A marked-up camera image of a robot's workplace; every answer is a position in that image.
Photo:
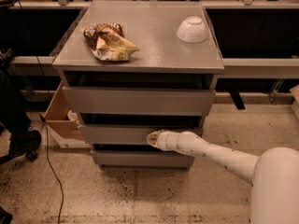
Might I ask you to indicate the cardboard box on floor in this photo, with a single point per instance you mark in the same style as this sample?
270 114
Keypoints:
57 119

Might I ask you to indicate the white upturned bowl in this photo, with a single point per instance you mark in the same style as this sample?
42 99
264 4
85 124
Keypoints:
192 30

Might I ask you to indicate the grey metal rail frame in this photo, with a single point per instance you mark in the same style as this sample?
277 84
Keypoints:
258 66

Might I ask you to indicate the grey top drawer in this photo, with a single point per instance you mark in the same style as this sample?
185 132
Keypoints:
138 101

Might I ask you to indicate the grey bottom drawer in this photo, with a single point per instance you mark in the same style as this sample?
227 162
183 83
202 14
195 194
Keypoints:
142 159

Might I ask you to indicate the grey drawer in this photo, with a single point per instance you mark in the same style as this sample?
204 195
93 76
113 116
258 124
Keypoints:
116 135
142 159
138 101

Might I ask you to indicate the grey drawer cabinet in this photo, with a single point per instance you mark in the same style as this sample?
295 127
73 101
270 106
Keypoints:
174 123

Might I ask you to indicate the crumpled brown chip bag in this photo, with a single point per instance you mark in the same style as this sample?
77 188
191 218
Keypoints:
107 42

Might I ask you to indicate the black shoe and leg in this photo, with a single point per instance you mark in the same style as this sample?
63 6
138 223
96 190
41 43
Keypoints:
12 116

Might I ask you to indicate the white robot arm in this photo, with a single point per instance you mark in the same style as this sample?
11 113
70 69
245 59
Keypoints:
273 176

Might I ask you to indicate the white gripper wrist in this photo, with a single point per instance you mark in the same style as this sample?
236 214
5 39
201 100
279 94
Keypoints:
163 140

